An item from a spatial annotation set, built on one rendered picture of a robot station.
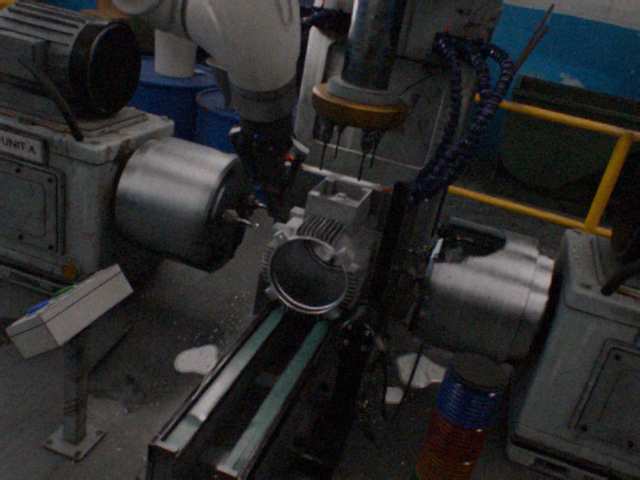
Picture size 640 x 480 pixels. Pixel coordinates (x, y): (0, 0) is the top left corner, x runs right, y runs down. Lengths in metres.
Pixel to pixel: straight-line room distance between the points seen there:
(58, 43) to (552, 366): 1.07
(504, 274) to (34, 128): 0.91
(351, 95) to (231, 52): 0.38
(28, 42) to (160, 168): 0.33
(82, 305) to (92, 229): 0.41
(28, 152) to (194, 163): 0.32
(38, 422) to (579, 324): 0.88
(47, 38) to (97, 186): 0.29
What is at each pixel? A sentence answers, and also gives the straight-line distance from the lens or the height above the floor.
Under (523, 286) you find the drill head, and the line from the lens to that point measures 1.11.
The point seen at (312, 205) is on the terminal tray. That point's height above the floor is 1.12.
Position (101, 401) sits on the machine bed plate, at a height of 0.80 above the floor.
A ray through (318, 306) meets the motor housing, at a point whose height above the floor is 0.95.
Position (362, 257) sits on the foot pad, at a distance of 1.16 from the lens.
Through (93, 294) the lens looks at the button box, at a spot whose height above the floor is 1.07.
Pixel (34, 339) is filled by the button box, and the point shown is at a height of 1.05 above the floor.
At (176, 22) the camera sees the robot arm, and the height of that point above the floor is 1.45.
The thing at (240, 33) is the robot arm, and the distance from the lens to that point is 0.76.
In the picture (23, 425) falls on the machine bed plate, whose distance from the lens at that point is 1.15.
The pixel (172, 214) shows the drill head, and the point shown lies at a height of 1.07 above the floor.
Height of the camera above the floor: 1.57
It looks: 25 degrees down
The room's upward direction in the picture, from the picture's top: 11 degrees clockwise
